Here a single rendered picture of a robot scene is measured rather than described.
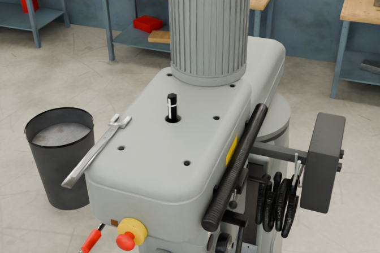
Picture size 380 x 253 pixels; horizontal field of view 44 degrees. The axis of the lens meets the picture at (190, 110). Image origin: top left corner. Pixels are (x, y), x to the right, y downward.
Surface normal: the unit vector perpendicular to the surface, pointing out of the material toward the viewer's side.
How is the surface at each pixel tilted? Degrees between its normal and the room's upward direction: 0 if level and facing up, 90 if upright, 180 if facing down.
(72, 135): 0
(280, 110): 0
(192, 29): 90
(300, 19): 90
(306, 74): 0
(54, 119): 86
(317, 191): 90
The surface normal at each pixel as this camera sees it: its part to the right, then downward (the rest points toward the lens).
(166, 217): -0.25, 0.54
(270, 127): -0.01, -0.83
